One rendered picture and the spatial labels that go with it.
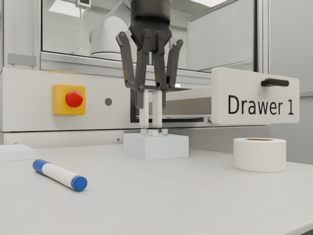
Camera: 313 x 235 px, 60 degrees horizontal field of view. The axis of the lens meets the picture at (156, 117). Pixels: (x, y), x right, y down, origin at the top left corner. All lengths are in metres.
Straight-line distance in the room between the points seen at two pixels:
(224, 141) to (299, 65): 1.58
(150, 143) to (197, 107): 0.17
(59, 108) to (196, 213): 0.51
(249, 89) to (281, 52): 2.03
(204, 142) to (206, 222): 0.78
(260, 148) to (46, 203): 0.26
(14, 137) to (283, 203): 0.58
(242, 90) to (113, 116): 0.36
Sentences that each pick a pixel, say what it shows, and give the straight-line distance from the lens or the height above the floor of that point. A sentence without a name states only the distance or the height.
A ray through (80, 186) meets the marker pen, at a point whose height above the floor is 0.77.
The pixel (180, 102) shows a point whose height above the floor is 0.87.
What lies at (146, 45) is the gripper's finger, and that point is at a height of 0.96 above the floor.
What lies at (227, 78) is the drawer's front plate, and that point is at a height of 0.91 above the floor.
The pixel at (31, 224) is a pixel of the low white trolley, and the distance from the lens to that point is 0.21.
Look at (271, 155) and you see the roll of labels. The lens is 0.39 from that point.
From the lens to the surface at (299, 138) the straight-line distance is 2.49.
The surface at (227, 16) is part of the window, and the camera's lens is 1.15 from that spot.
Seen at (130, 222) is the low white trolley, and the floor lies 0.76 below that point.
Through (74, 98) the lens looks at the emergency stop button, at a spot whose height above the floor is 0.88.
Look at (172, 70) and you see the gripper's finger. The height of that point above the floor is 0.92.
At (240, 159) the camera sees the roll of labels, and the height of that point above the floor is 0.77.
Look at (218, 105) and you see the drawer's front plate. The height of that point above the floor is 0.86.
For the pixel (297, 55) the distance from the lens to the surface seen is 2.54.
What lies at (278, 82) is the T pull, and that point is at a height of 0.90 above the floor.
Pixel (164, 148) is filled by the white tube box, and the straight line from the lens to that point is 0.47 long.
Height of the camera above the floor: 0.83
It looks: level
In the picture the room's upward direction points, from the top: straight up
